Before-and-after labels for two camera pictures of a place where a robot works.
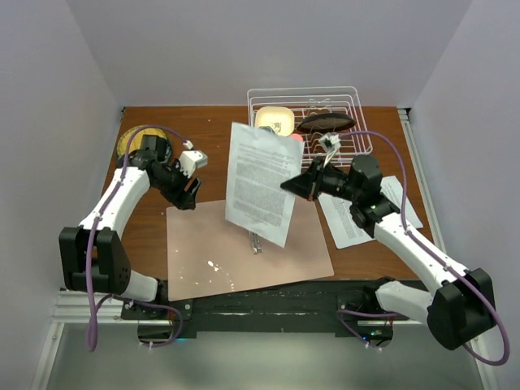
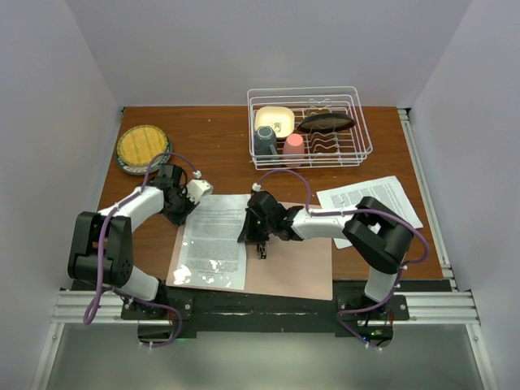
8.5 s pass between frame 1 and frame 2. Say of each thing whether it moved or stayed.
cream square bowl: stayed
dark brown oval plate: stayed
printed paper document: moved
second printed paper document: stayed
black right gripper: moved
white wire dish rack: stayed
